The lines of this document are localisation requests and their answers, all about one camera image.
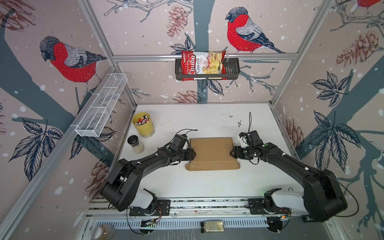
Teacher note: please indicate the black wall basket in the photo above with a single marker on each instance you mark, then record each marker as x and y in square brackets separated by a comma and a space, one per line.
[231, 65]

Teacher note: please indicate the black lidded spice jar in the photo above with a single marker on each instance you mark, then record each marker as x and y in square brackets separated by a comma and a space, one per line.
[136, 145]

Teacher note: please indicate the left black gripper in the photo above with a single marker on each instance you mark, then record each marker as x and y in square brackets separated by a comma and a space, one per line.
[190, 154]

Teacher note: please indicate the white wire mesh shelf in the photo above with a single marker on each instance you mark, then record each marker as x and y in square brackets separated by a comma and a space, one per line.
[95, 119]

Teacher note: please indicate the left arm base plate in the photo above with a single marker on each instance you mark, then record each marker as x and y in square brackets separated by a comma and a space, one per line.
[156, 209]

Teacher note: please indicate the yellow cup with markers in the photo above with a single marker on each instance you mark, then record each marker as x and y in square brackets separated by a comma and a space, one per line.
[143, 124]

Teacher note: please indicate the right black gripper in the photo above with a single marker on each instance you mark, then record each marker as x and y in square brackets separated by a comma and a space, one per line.
[236, 153]

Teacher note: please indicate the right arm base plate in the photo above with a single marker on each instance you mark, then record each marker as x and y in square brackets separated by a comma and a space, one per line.
[260, 206]

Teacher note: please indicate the glass jar lying flat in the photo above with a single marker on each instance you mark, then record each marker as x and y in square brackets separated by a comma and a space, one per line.
[213, 226]

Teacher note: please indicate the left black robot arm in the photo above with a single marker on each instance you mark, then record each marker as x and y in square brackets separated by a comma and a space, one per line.
[121, 186]

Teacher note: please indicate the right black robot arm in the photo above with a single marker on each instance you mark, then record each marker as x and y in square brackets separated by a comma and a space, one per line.
[323, 197]

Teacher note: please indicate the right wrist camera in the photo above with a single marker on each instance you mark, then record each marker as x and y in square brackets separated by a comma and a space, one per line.
[252, 139]

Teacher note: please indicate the red cassava chips bag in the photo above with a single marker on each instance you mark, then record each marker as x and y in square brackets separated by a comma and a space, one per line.
[202, 63]

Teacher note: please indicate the brown cardboard box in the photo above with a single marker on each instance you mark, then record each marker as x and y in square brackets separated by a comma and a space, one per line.
[212, 154]

